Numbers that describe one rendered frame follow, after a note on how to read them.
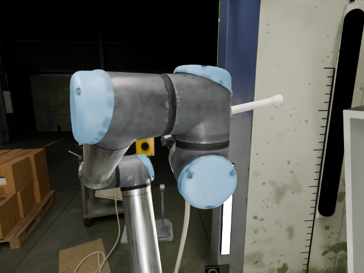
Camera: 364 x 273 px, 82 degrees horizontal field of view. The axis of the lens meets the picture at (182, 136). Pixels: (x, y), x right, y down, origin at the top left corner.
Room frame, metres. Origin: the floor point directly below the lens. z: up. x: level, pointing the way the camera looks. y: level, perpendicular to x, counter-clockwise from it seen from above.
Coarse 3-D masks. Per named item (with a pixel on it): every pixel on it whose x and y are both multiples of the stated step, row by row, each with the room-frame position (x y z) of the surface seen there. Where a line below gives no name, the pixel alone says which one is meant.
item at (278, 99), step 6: (276, 96) 0.69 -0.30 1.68; (282, 96) 0.69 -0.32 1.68; (252, 102) 0.68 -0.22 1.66; (258, 102) 0.68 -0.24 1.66; (264, 102) 0.68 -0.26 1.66; (270, 102) 0.68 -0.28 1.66; (276, 102) 0.68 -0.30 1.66; (282, 102) 0.69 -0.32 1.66; (234, 108) 0.66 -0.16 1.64; (240, 108) 0.67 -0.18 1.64; (246, 108) 0.67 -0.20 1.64; (252, 108) 0.67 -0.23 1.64; (138, 138) 0.61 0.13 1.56; (144, 138) 0.61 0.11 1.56
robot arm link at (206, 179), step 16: (176, 160) 0.33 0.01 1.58; (192, 160) 0.30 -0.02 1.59; (208, 160) 0.29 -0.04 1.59; (224, 160) 0.30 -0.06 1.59; (176, 176) 0.33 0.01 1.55; (192, 176) 0.29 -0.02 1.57; (208, 176) 0.29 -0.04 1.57; (224, 176) 0.30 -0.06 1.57; (192, 192) 0.29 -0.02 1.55; (208, 192) 0.29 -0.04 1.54; (224, 192) 0.30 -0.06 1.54; (208, 208) 0.30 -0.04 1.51
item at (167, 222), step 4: (156, 220) 1.38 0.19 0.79; (160, 220) 1.38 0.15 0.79; (164, 220) 1.38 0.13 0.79; (168, 220) 1.38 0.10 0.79; (156, 224) 1.33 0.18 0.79; (160, 224) 1.33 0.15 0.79; (164, 224) 1.33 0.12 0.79; (168, 224) 1.33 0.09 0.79; (168, 228) 1.29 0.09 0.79; (168, 232) 1.24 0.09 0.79; (124, 236) 1.20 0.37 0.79; (168, 236) 1.20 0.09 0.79; (124, 240) 1.16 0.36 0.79; (160, 240) 1.17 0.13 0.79; (164, 240) 1.17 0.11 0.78; (168, 240) 1.18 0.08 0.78
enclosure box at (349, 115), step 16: (352, 112) 0.71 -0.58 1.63; (352, 128) 0.75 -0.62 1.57; (352, 144) 0.76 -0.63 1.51; (352, 160) 0.76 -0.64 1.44; (352, 176) 0.76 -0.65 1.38; (352, 192) 0.76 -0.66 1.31; (352, 208) 0.76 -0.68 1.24; (352, 224) 0.74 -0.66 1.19; (352, 240) 0.74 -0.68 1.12; (352, 256) 0.75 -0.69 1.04; (352, 272) 0.75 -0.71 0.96
